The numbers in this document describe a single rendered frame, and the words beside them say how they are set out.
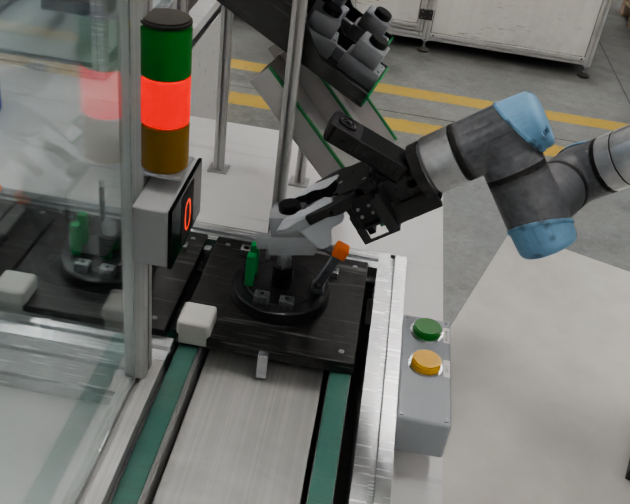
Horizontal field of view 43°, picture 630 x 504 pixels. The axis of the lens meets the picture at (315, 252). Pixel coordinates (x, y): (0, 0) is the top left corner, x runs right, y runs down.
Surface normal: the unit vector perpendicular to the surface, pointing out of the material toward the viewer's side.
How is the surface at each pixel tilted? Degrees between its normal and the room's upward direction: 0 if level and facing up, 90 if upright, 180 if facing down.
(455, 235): 0
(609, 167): 87
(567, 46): 90
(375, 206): 90
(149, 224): 90
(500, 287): 0
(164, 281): 0
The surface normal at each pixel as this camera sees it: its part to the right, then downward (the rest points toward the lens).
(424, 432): -0.13, 0.55
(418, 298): 0.11, -0.82
